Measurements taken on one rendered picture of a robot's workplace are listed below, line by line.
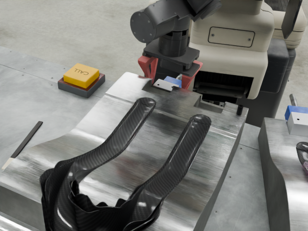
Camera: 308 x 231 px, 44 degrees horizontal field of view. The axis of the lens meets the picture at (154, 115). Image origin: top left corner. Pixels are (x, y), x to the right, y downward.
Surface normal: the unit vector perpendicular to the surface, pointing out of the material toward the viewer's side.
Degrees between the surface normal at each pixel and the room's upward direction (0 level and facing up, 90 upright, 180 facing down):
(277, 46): 0
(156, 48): 1
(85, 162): 27
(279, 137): 0
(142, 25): 89
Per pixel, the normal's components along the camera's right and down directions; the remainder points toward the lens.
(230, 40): -0.15, 0.72
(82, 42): 0.06, -0.77
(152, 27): -0.66, 0.43
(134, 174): 0.25, -0.94
